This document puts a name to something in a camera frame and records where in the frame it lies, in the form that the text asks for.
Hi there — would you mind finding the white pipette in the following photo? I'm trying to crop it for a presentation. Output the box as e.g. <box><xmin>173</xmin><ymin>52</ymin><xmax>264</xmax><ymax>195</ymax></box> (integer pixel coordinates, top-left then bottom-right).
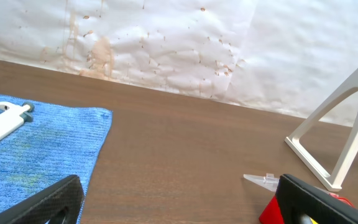
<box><xmin>0</xmin><ymin>101</ymin><xmax>35</xmax><ymax>156</ymax></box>

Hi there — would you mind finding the red and yellow tip box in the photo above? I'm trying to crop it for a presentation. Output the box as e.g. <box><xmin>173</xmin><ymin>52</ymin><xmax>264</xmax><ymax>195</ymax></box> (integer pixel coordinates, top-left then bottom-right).
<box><xmin>243</xmin><ymin>173</ymin><xmax>356</xmax><ymax>224</ymax></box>

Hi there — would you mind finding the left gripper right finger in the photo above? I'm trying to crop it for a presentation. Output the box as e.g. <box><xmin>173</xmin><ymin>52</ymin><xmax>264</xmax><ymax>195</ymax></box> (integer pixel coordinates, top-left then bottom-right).
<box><xmin>275</xmin><ymin>173</ymin><xmax>358</xmax><ymax>224</ymax></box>

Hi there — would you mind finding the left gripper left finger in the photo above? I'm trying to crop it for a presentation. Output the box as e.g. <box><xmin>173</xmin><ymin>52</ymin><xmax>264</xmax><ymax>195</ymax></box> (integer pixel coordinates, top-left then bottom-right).
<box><xmin>0</xmin><ymin>174</ymin><xmax>85</xmax><ymax>224</ymax></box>

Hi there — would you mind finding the white and blue stand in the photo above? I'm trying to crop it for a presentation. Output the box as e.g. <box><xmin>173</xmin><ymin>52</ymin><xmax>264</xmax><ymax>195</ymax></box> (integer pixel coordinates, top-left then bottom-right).
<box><xmin>284</xmin><ymin>51</ymin><xmax>358</xmax><ymax>192</ymax></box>

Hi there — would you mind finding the blue cloth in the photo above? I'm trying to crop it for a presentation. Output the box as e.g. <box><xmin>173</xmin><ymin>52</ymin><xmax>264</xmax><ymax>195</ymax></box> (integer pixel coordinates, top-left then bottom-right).
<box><xmin>0</xmin><ymin>90</ymin><xmax>114</xmax><ymax>224</ymax></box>

